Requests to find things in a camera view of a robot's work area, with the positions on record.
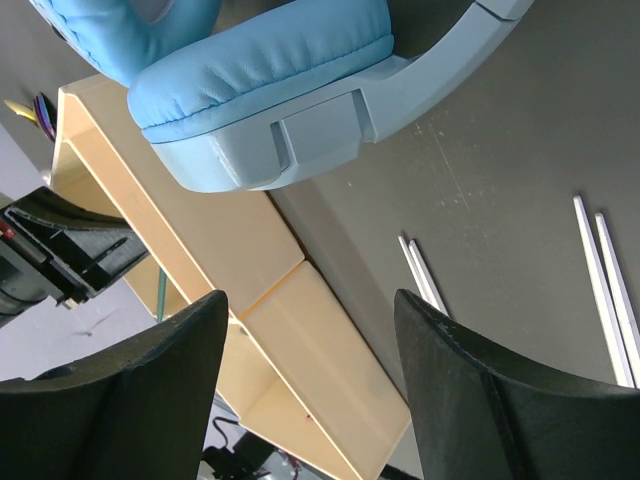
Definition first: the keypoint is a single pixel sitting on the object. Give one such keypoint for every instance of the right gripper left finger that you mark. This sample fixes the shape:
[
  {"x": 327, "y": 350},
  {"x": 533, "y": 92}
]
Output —
[{"x": 138, "y": 409}]

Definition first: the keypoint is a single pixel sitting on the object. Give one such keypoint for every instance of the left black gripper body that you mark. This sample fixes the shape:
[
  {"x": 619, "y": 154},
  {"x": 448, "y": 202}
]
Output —
[{"x": 52, "y": 248}]

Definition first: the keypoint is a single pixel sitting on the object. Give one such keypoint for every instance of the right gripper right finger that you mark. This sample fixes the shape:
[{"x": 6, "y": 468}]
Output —
[{"x": 482, "y": 411}]

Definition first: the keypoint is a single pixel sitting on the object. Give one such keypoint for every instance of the teal silicone spoon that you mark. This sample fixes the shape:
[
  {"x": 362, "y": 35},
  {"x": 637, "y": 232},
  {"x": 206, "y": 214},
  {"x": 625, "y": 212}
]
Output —
[{"x": 161, "y": 296}]

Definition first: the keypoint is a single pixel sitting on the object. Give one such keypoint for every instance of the iridescent blue purple spoon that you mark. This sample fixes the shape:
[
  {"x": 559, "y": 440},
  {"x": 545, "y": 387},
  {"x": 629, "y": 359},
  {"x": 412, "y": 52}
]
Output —
[{"x": 46, "y": 116}]

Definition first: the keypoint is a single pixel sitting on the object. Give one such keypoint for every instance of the white chopstick inner right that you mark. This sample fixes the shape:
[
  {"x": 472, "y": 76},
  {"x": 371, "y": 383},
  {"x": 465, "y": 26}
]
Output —
[{"x": 603, "y": 299}]

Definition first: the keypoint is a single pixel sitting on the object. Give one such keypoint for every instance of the cream divided utensil box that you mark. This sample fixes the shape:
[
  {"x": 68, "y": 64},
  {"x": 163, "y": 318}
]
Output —
[{"x": 295, "y": 369}]

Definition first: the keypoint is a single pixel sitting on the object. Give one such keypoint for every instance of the light blue headphones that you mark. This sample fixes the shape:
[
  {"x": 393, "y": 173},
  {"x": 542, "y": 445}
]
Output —
[{"x": 289, "y": 94}]

